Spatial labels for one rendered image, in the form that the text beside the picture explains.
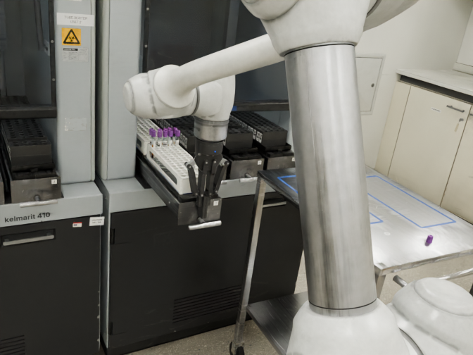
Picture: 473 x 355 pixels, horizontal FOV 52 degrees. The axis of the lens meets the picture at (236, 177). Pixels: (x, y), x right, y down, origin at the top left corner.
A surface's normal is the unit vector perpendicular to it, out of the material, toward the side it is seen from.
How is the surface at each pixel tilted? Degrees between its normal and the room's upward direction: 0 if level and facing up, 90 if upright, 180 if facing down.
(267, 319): 0
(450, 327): 53
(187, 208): 90
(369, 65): 90
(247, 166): 90
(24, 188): 90
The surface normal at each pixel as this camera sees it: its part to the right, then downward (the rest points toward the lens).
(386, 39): 0.48, 0.39
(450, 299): 0.22, -0.94
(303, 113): -0.65, 0.13
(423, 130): -0.87, 0.09
